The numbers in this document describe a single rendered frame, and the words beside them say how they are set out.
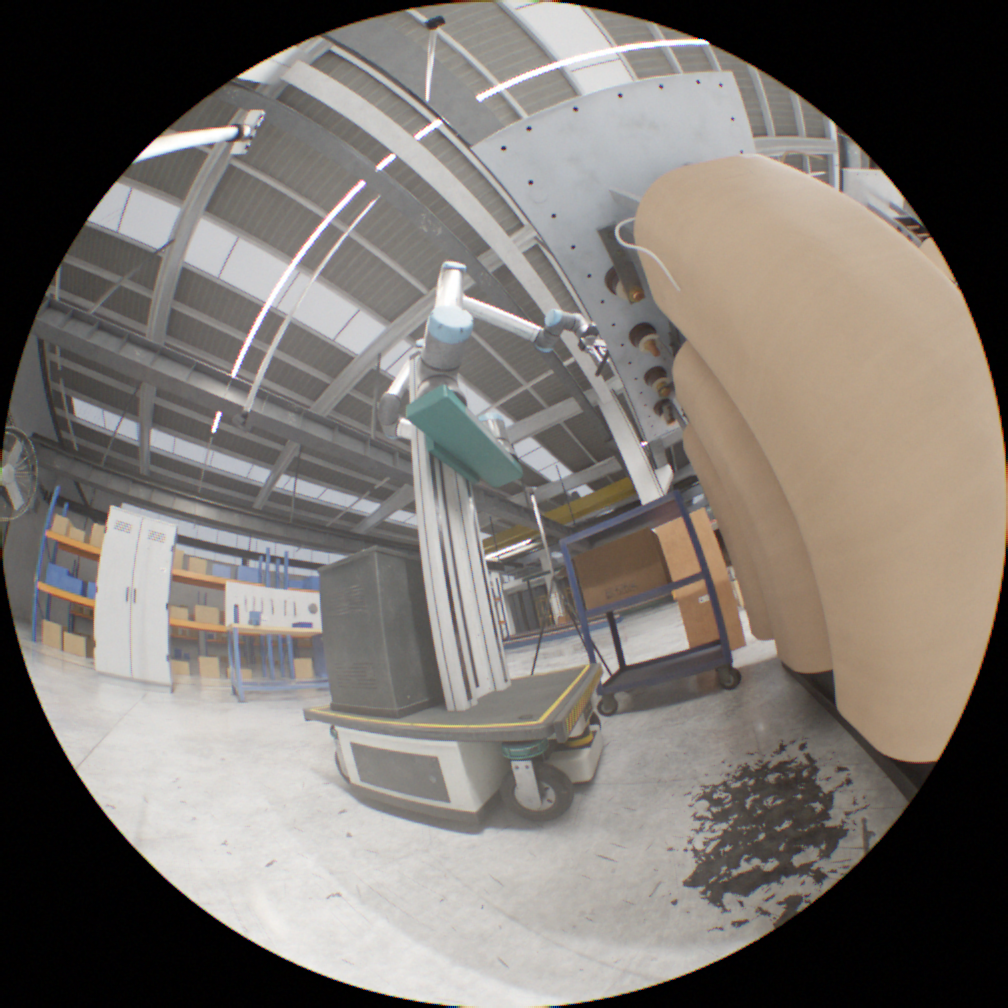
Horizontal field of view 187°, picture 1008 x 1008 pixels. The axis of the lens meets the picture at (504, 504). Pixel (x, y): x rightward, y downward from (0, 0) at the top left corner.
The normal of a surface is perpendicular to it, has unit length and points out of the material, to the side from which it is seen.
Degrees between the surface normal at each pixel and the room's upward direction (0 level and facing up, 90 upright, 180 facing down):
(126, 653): 90
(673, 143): 180
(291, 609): 90
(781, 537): 90
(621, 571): 90
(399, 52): 180
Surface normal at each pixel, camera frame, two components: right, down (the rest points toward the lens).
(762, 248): -0.89, 0.00
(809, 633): -0.97, 0.12
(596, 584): -0.59, -0.22
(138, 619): 0.81, -0.38
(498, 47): 0.28, 0.85
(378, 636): -0.40, -0.29
